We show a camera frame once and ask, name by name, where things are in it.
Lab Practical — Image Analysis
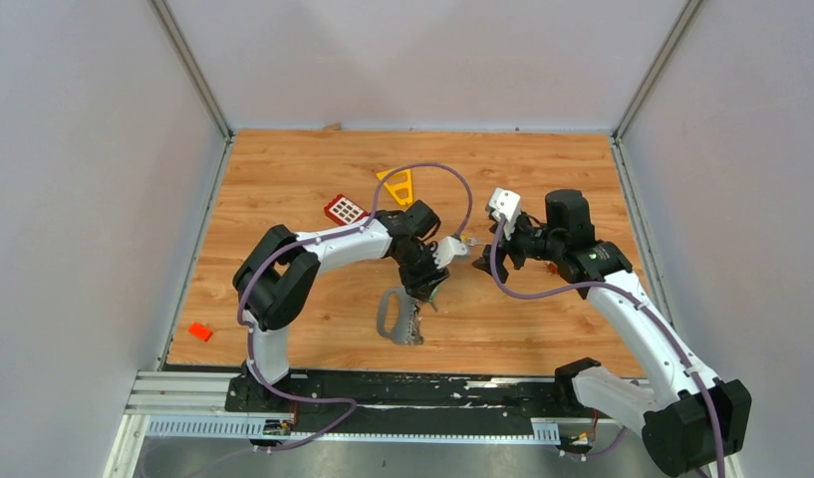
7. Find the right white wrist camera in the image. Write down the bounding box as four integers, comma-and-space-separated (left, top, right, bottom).
485, 187, 521, 239

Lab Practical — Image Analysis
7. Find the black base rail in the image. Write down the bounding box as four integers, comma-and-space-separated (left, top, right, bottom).
224, 369, 610, 436

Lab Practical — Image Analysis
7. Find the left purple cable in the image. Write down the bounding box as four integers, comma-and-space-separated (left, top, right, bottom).
237, 161, 474, 454

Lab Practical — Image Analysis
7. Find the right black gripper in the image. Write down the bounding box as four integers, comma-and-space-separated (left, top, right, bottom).
472, 211, 563, 282

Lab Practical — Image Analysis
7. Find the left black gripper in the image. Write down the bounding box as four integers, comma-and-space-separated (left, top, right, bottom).
394, 243, 450, 305

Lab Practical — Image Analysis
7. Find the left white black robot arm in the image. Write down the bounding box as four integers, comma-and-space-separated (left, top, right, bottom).
232, 202, 449, 411

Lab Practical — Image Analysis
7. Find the red block with white grid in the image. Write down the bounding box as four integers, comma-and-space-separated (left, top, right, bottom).
324, 194, 369, 226

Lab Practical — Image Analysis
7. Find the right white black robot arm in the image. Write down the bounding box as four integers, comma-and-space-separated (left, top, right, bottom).
473, 187, 752, 477

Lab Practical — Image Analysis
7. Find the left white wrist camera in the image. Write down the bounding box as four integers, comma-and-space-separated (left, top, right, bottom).
432, 236, 470, 269

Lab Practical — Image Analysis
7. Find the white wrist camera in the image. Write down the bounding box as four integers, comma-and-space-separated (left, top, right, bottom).
485, 187, 521, 239
432, 236, 470, 269

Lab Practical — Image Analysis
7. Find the red brick at table edge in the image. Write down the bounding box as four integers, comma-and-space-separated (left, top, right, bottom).
187, 323, 213, 343

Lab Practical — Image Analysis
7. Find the grey slotted cable duct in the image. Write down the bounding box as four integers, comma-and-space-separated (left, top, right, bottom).
145, 416, 562, 444

